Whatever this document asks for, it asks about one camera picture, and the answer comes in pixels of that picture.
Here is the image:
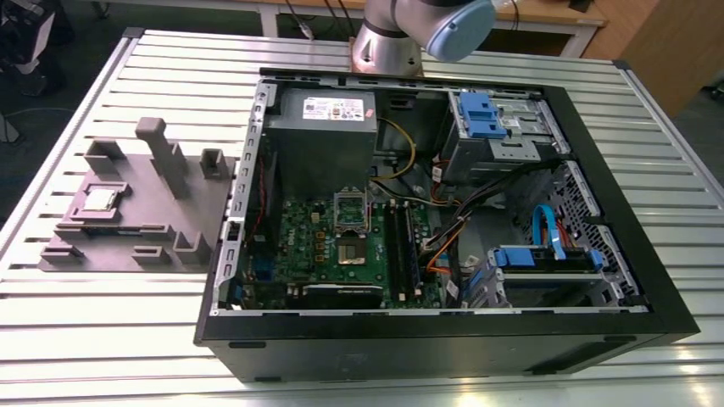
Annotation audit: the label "silver CPU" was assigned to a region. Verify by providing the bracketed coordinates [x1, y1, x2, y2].
[81, 188, 121, 213]

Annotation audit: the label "CPU socket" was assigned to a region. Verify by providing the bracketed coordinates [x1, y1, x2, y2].
[336, 236, 373, 267]

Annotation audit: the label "metal socket cover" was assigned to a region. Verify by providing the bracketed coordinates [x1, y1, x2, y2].
[332, 188, 373, 235]

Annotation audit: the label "black RAM slot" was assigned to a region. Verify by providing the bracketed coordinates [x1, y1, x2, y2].
[390, 202, 412, 298]
[384, 202, 405, 298]
[396, 202, 418, 298]

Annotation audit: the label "green motherboard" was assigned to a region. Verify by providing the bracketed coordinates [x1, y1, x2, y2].
[242, 197, 449, 310]

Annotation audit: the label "grey power supply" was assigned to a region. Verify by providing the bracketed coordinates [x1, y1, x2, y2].
[264, 87, 378, 200]

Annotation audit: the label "black case fan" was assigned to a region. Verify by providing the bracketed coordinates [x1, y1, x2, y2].
[246, 148, 282, 259]

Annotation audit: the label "black graphics card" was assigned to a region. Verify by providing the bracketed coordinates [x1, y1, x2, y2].
[284, 281, 384, 310]

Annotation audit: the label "grey metal drive cage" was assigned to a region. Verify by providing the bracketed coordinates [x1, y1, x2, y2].
[438, 89, 570, 184]

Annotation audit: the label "blue disk carrier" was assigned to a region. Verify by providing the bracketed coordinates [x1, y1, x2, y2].
[492, 247, 605, 275]

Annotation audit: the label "blue plastic drive rails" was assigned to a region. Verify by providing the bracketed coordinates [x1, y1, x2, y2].
[458, 92, 509, 140]

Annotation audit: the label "black PC case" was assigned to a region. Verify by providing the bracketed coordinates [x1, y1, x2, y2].
[190, 65, 702, 385]

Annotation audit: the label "grey metal disk bay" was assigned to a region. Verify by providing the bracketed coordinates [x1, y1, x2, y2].
[482, 244, 616, 309]

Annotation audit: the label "grey parts rack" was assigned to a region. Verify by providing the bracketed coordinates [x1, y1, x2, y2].
[37, 117, 238, 275]

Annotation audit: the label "dark RAM stick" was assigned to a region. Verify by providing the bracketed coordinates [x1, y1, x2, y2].
[81, 227, 144, 237]

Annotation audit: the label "wooden cabinet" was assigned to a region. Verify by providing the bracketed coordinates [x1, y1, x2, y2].
[581, 0, 724, 124]

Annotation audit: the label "white and black wire bundle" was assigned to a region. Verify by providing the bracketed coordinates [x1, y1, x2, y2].
[370, 176, 460, 209]

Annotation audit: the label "yellow wire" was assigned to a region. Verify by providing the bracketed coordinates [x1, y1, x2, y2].
[370, 116, 418, 182]

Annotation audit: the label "red twisted wire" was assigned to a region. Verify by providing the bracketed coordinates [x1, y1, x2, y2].
[250, 154, 269, 245]

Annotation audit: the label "blue SATA wire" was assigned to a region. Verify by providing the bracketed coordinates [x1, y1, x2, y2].
[530, 203, 568, 261]

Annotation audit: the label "black cable with silver plug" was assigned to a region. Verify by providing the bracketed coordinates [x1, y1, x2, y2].
[281, 0, 317, 42]

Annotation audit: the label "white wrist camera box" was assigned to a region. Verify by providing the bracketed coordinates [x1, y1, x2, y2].
[10, 0, 58, 77]

